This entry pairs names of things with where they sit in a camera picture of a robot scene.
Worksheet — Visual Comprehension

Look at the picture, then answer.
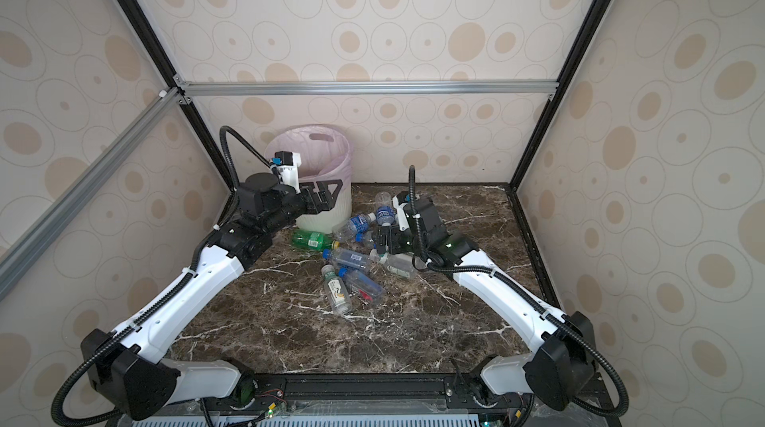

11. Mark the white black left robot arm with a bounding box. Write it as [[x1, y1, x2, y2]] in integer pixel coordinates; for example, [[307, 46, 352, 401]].
[[51, 125, 344, 426]]

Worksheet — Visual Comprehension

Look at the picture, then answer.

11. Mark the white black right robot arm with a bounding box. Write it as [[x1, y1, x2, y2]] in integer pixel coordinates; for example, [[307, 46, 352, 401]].
[[377, 166, 630, 418]]

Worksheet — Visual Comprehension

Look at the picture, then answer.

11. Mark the white ribbed waste bin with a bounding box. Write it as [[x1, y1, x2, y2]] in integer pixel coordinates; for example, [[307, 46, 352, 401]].
[[297, 179, 352, 234]]

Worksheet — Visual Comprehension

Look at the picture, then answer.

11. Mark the green bottle near bin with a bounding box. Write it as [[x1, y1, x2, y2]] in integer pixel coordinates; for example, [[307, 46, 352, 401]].
[[291, 229, 340, 252]]

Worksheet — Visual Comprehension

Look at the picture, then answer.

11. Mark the pink bin liner bag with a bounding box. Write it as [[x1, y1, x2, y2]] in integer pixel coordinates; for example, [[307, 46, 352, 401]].
[[266, 125, 353, 188]]

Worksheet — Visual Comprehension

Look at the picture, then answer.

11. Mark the Pocari Sweat bottle upright label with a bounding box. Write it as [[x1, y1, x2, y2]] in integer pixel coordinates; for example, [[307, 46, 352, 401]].
[[375, 191, 396, 227]]

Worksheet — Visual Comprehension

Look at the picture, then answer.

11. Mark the clear square bottle green band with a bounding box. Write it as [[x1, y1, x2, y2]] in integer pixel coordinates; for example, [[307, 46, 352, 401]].
[[370, 250, 418, 280]]

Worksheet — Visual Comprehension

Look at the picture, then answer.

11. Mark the clear bottle barcode blue cap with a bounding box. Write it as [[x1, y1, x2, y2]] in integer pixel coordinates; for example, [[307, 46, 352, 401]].
[[322, 248, 373, 273]]

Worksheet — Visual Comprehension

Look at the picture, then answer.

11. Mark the clear bottle pink label blue cap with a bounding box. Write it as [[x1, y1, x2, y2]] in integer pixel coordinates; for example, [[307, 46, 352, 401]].
[[339, 267, 384, 305]]

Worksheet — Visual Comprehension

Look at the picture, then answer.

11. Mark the crane label white cap bottle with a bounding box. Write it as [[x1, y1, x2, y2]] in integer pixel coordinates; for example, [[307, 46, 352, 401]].
[[321, 265, 352, 315]]

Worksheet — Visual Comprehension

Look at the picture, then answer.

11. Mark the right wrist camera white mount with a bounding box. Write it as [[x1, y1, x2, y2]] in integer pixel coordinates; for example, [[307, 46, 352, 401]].
[[394, 191, 442, 232]]

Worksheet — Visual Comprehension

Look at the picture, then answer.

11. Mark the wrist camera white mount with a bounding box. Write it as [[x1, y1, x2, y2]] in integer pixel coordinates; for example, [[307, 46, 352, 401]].
[[394, 191, 442, 232], [271, 151, 302, 193]]

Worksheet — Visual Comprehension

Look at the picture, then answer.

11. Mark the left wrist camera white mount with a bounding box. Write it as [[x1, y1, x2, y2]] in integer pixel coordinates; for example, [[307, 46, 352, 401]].
[[271, 151, 302, 193]]

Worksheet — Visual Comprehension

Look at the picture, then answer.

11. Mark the aluminium rail back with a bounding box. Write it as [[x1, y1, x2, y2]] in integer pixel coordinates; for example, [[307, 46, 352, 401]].
[[180, 80, 558, 96]]

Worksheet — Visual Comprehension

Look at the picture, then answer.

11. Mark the aluminium rail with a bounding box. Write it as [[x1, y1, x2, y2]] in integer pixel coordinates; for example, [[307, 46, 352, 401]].
[[1, 88, 180, 298], [180, 80, 558, 96]]

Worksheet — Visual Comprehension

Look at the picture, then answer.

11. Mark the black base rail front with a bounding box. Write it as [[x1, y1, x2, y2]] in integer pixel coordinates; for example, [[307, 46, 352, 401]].
[[142, 373, 617, 426]]

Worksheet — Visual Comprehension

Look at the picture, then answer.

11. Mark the aluminium rail left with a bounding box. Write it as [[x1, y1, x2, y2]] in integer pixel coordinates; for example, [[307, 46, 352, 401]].
[[1, 88, 180, 298]]

